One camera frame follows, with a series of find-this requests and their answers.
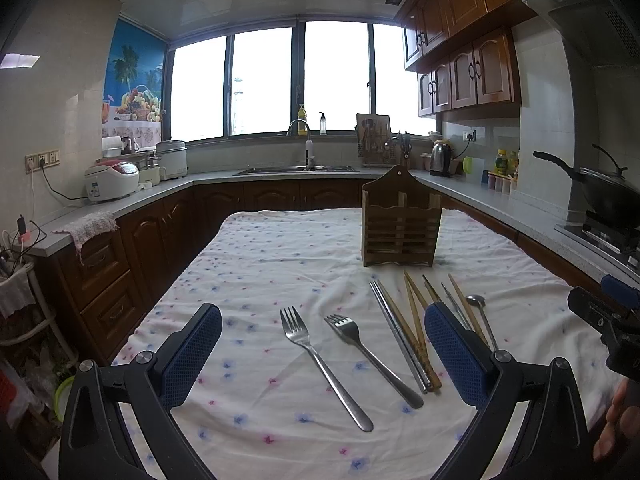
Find steel chopstick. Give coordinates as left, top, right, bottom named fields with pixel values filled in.
left=369, top=280, right=431, bottom=393
left=373, top=280, right=435, bottom=392

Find small steel spoon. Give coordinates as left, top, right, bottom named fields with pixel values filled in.
left=465, top=294, right=498, bottom=351

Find steel kitchen sink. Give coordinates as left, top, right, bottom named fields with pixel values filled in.
left=234, top=165, right=359, bottom=176

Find right hand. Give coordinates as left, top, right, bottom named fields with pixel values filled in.
left=592, top=378, right=639, bottom=462

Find gas stove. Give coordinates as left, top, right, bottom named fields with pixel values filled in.
left=554, top=211, right=639, bottom=275

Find black wok with lid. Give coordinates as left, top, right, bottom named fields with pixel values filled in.
left=533, top=143, right=640, bottom=229

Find lower wooden cabinets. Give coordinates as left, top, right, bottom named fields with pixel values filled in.
left=44, top=180, right=598, bottom=374

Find wooden cabinets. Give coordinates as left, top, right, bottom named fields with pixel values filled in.
left=395, top=0, right=534, bottom=120
left=44, top=180, right=598, bottom=374

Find spice jar rack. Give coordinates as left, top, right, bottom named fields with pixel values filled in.
left=487, top=172, right=518, bottom=195

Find yellow oil bottle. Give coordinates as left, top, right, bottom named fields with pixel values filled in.
left=495, top=148, right=509, bottom=176

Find green lid white container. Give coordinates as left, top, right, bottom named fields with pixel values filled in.
left=462, top=157, right=485, bottom=183

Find pink dish towel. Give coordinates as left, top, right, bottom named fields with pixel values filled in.
left=52, top=212, right=118, bottom=260

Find steel electric kettle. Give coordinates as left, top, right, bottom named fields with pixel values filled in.
left=430, top=139, right=452, bottom=177

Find long steel fork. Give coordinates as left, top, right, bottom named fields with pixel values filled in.
left=280, top=307, right=374, bottom=432

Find wooden utensil holder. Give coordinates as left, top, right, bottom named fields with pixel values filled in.
left=361, top=165, right=442, bottom=266

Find short steel fork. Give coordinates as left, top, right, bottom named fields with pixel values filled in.
left=323, top=314, right=424, bottom=410

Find white floral tablecloth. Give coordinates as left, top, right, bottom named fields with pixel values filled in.
left=44, top=207, right=622, bottom=480

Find knife block with knives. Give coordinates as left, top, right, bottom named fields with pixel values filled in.
left=395, top=132, right=412, bottom=169

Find white red rice cooker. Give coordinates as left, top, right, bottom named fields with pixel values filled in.
left=85, top=159, right=139, bottom=203

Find small white appliance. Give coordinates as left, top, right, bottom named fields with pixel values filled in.
left=124, top=152, right=160, bottom=186

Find steel range hood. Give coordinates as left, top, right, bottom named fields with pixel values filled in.
left=522, top=0, right=639, bottom=67

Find wooden cutting board rack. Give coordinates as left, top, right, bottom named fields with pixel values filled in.
left=356, top=114, right=396, bottom=167

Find white tall cooker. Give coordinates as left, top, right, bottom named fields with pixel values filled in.
left=155, top=140, right=188, bottom=181

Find upper wooden cabinets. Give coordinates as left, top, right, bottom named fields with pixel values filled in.
left=395, top=0, right=534, bottom=120

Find chrome sink faucet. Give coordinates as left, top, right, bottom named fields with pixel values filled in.
left=286, top=118, right=317, bottom=170

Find clear soap dispenser bottle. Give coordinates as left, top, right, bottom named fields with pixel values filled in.
left=319, top=112, right=328, bottom=136

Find fruit beach poster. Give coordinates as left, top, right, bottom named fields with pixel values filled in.
left=102, top=18, right=166, bottom=148

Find yellow dish soap bottle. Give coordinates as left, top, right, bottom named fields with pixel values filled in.
left=297, top=103, right=308, bottom=136

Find wall power outlet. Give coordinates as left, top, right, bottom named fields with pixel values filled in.
left=25, top=148, right=61, bottom=174

